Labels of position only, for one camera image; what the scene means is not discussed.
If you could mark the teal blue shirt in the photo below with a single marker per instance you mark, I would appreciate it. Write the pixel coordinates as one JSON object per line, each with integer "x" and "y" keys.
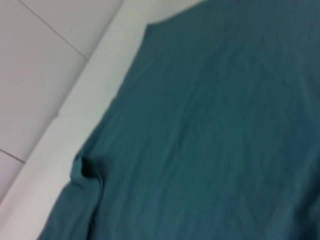
{"x": 195, "y": 130}

